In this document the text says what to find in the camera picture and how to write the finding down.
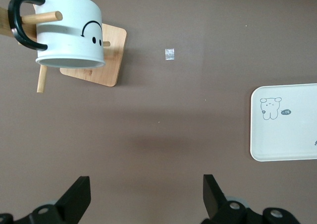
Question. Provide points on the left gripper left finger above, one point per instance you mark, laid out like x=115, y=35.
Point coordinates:
x=71, y=204

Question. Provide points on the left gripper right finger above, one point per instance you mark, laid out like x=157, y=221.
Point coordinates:
x=215, y=204

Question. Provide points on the cream tray with rabbit print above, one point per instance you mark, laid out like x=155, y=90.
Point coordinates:
x=284, y=134

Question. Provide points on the wooden mug stand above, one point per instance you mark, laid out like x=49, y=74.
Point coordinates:
x=106, y=68

